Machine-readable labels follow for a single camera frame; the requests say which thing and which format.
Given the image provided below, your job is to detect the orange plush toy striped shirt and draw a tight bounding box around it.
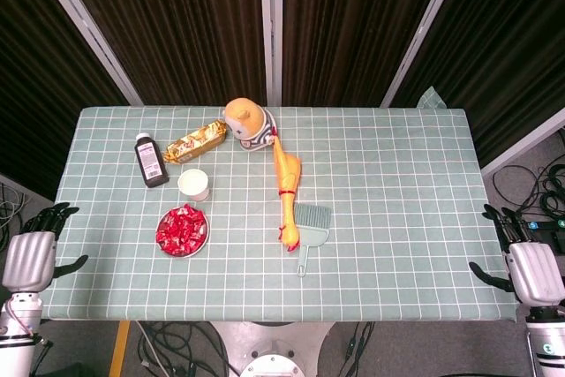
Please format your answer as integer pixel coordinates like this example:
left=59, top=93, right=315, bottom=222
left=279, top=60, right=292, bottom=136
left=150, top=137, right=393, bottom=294
left=222, top=97, right=278, bottom=153

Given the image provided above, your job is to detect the dark brown curtain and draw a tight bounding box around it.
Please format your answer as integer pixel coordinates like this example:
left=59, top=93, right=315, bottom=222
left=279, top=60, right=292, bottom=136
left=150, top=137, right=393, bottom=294
left=0, top=0, right=132, bottom=201
left=282, top=0, right=451, bottom=108
left=390, top=0, right=565, bottom=169
left=55, top=0, right=268, bottom=107

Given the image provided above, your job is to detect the white frame floor rail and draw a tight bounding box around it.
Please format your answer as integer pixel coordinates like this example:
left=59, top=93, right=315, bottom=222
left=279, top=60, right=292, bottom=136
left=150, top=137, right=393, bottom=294
left=479, top=107, right=565, bottom=177
left=0, top=172, right=57, bottom=207

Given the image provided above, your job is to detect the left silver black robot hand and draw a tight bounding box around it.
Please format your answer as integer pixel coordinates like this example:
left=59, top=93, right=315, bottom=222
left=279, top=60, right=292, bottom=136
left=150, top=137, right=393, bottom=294
left=2, top=202, right=89, bottom=294

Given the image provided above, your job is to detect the brown medicine bottle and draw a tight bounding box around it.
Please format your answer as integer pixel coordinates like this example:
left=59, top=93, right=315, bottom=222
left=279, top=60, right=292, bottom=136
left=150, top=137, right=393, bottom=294
left=135, top=132, right=170, bottom=188

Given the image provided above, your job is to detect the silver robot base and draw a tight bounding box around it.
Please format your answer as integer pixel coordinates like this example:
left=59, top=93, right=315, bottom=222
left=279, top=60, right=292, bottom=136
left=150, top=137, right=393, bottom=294
left=211, top=321, right=336, bottom=377

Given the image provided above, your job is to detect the white frame post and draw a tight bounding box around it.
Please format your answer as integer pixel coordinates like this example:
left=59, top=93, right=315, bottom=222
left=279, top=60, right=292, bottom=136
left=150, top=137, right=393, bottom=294
left=259, top=0, right=283, bottom=108
left=25, top=0, right=145, bottom=108
left=380, top=0, right=469, bottom=108

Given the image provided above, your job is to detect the gold foil snack package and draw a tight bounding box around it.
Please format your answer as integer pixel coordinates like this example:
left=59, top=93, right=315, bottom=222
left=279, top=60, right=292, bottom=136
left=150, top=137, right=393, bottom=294
left=162, top=118, right=230, bottom=165

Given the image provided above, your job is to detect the green checked tablecloth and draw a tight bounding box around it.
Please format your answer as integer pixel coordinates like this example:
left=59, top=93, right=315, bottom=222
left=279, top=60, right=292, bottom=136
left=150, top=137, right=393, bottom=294
left=43, top=87, right=520, bottom=324

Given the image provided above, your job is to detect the round steel plate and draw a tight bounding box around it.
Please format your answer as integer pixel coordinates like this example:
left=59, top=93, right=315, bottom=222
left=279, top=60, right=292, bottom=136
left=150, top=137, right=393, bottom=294
left=154, top=203, right=209, bottom=260

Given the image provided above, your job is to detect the green mini dustpan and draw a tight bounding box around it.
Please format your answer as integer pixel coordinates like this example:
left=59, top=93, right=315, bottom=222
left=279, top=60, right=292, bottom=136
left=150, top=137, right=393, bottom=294
left=294, top=217, right=331, bottom=279

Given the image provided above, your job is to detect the black cable with inline box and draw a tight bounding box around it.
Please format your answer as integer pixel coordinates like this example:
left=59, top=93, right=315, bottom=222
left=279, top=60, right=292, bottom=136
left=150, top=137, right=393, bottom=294
left=339, top=321, right=376, bottom=377

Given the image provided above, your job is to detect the green mini brush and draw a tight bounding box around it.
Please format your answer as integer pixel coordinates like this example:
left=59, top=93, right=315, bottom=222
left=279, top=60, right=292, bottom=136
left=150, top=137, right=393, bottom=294
left=293, top=202, right=333, bottom=227

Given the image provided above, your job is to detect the black power strip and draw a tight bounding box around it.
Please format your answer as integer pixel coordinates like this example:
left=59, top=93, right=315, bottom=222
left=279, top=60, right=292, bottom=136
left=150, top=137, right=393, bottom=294
left=516, top=215, right=565, bottom=241

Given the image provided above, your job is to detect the orange rubber chicken toy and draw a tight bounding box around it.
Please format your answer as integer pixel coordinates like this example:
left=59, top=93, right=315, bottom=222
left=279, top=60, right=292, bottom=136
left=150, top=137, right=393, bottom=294
left=269, top=127, right=304, bottom=255

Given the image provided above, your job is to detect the black floor cable bundle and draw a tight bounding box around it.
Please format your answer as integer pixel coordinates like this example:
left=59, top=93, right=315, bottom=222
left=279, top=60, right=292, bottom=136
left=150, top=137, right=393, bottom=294
left=492, top=129, right=565, bottom=219
left=132, top=321, right=239, bottom=377

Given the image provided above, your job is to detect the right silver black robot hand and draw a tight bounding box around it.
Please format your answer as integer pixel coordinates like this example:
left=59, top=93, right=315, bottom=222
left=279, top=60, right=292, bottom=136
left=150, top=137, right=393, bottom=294
left=468, top=203, right=565, bottom=307

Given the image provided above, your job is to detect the grey floor cable bundle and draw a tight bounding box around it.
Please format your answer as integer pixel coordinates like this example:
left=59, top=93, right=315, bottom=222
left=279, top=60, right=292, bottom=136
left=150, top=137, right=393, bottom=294
left=0, top=182, right=30, bottom=263

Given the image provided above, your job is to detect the white paper cup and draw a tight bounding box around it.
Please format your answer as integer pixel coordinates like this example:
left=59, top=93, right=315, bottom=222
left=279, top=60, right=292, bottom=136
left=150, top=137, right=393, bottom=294
left=177, top=169, right=210, bottom=203

